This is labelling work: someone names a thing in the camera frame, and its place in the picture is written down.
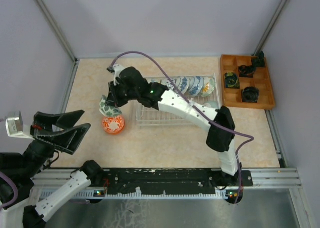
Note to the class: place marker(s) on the white cable duct strip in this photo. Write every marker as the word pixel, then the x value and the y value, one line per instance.
pixel 97 194

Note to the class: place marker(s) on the black object tray corner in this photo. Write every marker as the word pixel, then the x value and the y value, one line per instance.
pixel 259 60

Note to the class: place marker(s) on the pale green ringed bowl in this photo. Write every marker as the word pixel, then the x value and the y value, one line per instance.
pixel 211 104

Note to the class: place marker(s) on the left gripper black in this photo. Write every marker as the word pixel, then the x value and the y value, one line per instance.
pixel 68 139

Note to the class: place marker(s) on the green leaf pattern bowl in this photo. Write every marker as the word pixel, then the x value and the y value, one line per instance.
pixel 107 110

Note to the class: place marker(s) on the wooden compartment tray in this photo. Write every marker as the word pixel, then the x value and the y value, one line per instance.
pixel 233 97

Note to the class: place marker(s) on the orange white leaf bowl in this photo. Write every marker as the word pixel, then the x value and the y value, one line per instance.
pixel 113 125

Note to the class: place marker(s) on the black yellow object in tray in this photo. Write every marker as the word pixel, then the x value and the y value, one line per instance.
pixel 231 80

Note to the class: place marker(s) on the white wire dish rack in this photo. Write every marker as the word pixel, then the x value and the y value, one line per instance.
pixel 175 110

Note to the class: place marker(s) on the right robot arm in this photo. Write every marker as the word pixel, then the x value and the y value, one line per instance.
pixel 129 84

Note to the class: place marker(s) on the black object tray centre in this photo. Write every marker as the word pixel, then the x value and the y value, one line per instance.
pixel 246 70

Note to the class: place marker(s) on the blue white patterned bowl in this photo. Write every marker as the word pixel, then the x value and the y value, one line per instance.
pixel 196 85

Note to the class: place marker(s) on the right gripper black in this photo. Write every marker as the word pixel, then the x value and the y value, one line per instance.
pixel 113 99

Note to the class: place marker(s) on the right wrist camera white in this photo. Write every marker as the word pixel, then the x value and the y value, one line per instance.
pixel 115 69

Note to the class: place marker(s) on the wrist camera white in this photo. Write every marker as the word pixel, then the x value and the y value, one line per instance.
pixel 15 126
pixel 115 69

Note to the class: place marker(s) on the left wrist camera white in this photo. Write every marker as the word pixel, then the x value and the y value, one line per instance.
pixel 15 126

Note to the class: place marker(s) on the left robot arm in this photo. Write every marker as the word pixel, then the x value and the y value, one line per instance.
pixel 16 173

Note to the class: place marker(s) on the black round object in tray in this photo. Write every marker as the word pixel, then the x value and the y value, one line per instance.
pixel 250 94

